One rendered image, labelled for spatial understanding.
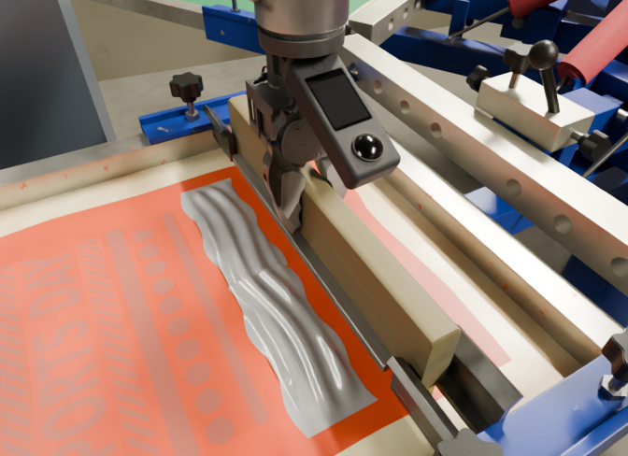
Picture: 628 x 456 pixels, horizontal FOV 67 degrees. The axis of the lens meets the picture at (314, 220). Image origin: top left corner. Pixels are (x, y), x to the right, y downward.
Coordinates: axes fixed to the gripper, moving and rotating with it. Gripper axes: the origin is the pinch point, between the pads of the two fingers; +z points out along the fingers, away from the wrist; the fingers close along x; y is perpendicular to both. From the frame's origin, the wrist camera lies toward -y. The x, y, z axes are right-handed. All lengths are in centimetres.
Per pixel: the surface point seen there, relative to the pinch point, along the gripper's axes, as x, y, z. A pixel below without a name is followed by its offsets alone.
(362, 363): 2.7, -14.3, 5.3
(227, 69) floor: -70, 246, 101
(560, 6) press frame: -65, 25, -4
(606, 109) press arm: -41.6, -2.6, -3.2
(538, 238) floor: -126, 43, 101
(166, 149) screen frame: 9.5, 25.4, 3.0
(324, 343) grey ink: 4.9, -11.1, 4.7
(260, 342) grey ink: 10.1, -7.8, 5.2
